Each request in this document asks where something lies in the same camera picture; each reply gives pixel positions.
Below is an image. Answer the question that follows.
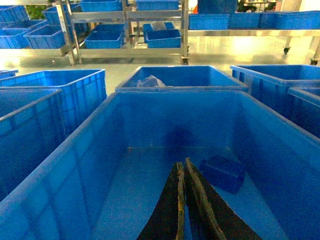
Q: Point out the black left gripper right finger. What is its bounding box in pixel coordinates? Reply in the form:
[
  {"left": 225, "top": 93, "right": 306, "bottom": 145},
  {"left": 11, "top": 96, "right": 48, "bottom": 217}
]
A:
[{"left": 184, "top": 157, "right": 261, "bottom": 240}]

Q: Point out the blue block part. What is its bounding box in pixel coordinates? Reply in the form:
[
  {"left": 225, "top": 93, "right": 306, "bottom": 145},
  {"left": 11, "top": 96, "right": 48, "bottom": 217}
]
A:
[{"left": 199, "top": 155, "right": 246, "bottom": 194}]

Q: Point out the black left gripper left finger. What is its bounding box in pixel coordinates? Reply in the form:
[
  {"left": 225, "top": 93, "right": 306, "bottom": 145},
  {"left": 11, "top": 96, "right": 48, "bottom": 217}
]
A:
[{"left": 137, "top": 162, "right": 185, "bottom": 240}]

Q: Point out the blue bin with plastic bag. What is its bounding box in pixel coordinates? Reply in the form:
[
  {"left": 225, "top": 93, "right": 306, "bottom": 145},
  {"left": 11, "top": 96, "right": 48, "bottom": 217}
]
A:
[{"left": 115, "top": 65, "right": 248, "bottom": 92}]

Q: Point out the empty blue target bin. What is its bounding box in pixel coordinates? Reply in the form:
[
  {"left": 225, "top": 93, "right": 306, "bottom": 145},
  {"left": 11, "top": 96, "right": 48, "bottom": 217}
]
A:
[{"left": 0, "top": 90, "right": 320, "bottom": 240}]

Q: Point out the blue bin behind right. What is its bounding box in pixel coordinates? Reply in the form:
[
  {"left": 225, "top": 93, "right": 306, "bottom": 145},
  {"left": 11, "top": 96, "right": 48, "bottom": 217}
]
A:
[{"left": 230, "top": 64, "right": 320, "bottom": 118}]

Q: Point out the blue bin far left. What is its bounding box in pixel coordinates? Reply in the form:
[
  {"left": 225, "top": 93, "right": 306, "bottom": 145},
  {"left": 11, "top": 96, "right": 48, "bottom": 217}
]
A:
[{"left": 0, "top": 88, "right": 66, "bottom": 200}]

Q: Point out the clear plastic bag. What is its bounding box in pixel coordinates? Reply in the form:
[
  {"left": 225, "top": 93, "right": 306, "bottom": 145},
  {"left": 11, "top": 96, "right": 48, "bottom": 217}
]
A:
[{"left": 136, "top": 75, "right": 166, "bottom": 88}]

